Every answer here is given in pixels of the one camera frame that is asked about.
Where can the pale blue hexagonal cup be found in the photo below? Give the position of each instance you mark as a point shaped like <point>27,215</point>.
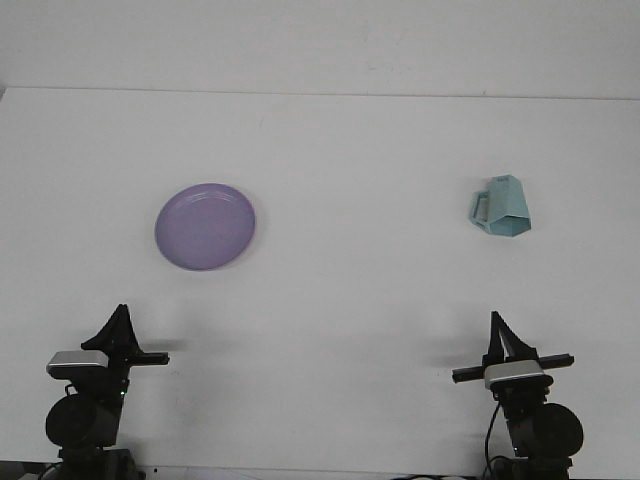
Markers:
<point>505,205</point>

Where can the pale purple round plate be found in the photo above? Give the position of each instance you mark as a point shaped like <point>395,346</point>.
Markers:
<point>205,227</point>

